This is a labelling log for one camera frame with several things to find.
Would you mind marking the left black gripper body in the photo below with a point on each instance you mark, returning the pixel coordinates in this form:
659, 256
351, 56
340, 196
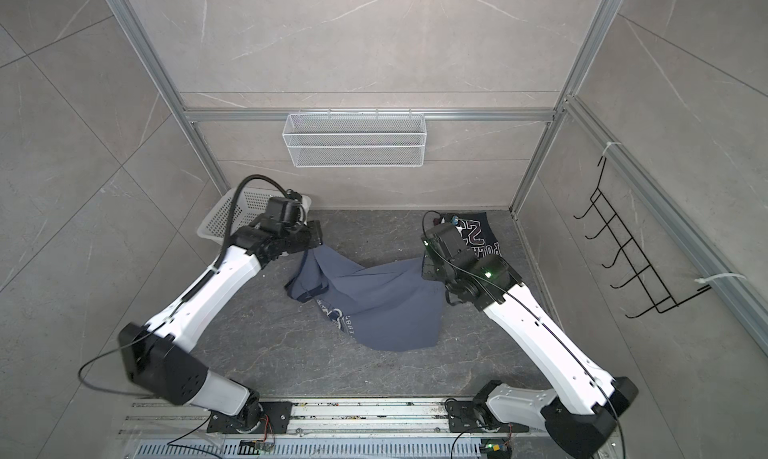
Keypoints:
301, 237

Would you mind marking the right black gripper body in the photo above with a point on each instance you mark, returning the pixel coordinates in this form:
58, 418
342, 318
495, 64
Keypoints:
431, 271

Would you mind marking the navy red-trimmed tank top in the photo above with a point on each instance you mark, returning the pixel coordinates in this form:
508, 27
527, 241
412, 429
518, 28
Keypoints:
475, 230

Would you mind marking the grey-blue tank top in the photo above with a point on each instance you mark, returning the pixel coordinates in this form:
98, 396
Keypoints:
388, 307

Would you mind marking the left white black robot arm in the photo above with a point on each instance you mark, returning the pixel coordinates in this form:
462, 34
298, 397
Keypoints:
157, 356

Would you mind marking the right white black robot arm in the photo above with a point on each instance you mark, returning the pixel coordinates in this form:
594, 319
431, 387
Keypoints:
582, 406

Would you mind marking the white plastic laundry basket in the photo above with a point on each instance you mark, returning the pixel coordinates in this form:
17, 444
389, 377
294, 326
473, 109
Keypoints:
238, 218

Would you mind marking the white wire mesh shelf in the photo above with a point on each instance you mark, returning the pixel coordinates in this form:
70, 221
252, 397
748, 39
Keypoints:
360, 139

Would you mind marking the black wire hook rack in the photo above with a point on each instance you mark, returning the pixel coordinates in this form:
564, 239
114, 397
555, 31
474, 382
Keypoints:
628, 250

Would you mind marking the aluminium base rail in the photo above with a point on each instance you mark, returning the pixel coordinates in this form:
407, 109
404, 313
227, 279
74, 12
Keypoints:
374, 427

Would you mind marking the aluminium frame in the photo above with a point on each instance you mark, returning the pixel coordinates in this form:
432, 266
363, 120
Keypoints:
743, 300

